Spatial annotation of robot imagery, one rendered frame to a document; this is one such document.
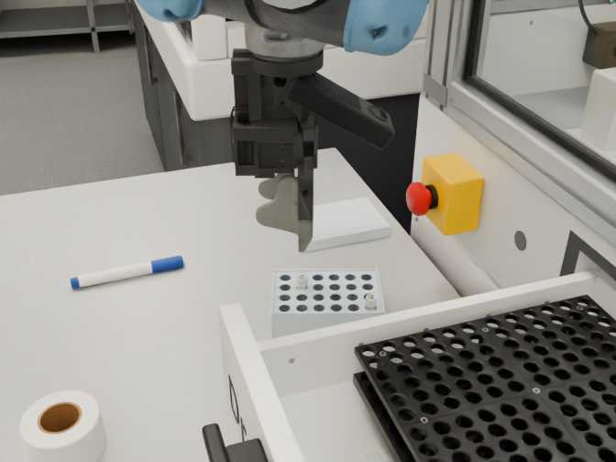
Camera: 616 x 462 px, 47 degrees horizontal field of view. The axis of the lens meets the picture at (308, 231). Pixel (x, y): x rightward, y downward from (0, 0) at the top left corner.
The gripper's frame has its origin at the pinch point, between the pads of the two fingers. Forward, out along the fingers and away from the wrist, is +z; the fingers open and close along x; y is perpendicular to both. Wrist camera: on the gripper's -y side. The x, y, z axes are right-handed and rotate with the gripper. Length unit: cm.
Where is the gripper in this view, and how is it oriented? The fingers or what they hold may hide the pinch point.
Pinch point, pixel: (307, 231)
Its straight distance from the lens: 77.0
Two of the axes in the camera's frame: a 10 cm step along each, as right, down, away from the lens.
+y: -10.0, 0.0, -0.1
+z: 0.0, 8.5, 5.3
